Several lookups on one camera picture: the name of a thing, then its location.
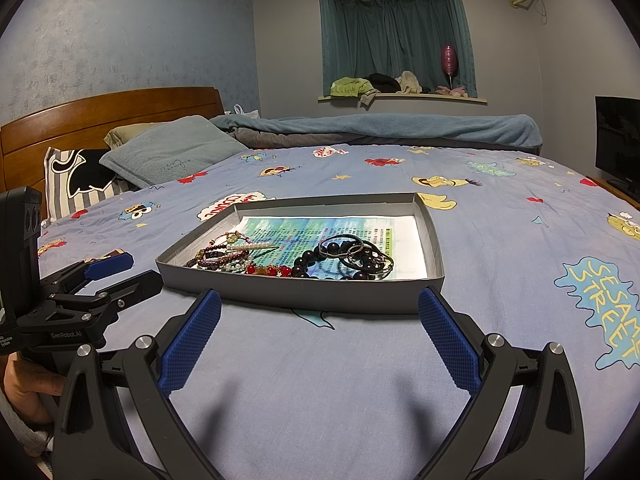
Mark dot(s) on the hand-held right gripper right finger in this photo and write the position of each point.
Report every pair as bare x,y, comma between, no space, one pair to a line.
447,342

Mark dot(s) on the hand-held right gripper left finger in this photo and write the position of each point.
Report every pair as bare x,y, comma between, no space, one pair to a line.
192,345

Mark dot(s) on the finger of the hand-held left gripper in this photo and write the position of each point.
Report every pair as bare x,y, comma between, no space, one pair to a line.
125,290
107,264

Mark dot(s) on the red bead gold tassel ornament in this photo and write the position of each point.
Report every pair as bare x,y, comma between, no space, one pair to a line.
275,270

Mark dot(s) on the grey cardboard tray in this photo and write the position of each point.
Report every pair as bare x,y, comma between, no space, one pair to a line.
300,295

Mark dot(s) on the person's left forearm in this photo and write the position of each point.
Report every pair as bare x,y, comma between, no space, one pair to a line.
20,430

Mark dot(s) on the person's left hand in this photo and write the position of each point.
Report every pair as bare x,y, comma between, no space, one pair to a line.
32,385

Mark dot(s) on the black white striped pillow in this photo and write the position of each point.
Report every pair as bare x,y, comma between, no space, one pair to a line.
85,180

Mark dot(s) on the cartoon printed blue bedsheet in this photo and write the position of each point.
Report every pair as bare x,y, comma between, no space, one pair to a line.
350,385

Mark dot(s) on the grey pillow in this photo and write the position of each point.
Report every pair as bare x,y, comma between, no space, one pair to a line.
170,152

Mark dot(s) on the beige pillow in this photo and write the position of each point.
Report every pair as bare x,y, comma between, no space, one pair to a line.
127,132

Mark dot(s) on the wooden headboard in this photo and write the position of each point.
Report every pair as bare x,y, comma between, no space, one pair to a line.
100,115

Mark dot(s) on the printed paper sheet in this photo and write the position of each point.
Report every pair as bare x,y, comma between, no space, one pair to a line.
325,232

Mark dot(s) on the white plastic bag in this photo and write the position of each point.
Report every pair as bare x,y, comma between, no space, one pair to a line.
245,111

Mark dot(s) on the grey blanket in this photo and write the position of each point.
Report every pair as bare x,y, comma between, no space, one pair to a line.
280,140

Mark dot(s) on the wooden television stand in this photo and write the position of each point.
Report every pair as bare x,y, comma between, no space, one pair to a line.
617,192

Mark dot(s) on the blue duvet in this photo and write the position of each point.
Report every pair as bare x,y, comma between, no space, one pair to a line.
375,127

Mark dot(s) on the window sill board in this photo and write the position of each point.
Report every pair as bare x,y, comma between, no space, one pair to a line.
425,99

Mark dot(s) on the hanging grey cloth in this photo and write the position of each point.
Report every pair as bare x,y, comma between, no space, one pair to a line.
367,100

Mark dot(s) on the beige cloth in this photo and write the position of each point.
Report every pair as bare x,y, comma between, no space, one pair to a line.
409,82

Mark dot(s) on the black television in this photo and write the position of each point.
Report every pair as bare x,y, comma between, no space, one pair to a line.
620,140

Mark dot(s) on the black cloth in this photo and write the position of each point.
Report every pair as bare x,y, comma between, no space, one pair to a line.
382,81

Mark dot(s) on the green cloth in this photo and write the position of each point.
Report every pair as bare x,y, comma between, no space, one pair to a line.
350,87

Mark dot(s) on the pink balloon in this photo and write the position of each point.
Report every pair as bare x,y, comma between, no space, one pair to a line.
448,62

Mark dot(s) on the teal curtain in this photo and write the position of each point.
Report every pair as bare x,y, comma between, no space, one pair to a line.
390,35

